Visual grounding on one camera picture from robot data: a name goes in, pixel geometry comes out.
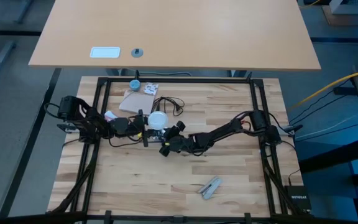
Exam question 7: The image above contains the black floor cable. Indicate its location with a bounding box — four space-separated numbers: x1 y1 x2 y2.
289 90 354 125

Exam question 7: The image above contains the yellow cable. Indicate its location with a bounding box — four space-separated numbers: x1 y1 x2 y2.
287 67 358 110

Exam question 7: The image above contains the black aluminium table frame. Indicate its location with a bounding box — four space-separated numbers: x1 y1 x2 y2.
47 70 311 224

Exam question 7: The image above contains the black lamp power cord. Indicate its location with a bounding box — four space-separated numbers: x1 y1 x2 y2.
152 95 186 118

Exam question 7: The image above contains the light wooden desk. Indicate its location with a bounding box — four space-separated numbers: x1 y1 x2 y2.
29 0 322 72

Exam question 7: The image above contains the grey stapler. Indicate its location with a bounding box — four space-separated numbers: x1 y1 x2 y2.
196 175 223 200

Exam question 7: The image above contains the white floor cable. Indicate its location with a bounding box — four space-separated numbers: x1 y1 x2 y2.
293 112 358 140

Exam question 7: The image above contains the patterned paper card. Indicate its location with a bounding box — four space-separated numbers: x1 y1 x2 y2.
143 82 160 96

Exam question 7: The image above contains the brown cardboard sheet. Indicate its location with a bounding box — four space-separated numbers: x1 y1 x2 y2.
321 0 358 27

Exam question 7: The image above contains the blue tape roll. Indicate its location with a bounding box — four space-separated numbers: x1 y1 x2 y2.
129 79 142 92

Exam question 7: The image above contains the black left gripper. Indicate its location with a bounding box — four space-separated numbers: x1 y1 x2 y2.
109 108 164 148

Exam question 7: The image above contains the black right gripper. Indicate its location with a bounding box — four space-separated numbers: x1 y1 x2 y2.
157 120 196 157

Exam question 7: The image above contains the white rectangular desk plate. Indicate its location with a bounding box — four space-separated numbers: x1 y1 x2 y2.
89 46 121 59

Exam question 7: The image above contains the black network switch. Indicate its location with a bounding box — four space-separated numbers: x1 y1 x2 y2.
284 185 312 211

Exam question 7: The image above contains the pink packet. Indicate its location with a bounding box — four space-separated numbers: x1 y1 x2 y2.
104 110 119 123

